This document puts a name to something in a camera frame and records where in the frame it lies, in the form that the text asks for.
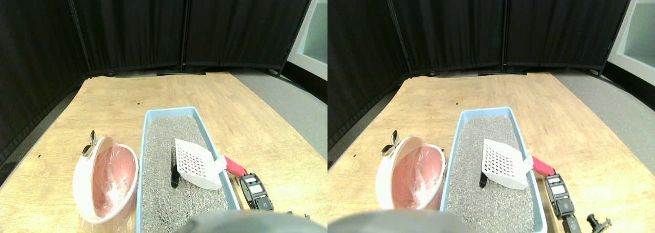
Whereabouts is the blue litter tray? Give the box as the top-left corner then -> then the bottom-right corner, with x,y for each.
135,107 -> 241,233
440,107 -> 548,233

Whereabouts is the white bin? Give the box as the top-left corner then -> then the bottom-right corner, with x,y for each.
72,131 -> 140,231
375,131 -> 447,211

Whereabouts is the black curtain stand foot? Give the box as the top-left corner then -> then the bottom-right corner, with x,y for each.
478,68 -> 528,76
156,68 -> 206,76

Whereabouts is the white shelf unit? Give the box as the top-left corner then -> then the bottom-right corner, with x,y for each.
287,0 -> 328,81
606,0 -> 655,88

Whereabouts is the black curtain stand pole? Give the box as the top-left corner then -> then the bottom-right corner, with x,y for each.
382,0 -> 411,78
179,0 -> 193,73
63,0 -> 94,78
279,0 -> 319,75
501,0 -> 514,71
600,0 -> 637,74

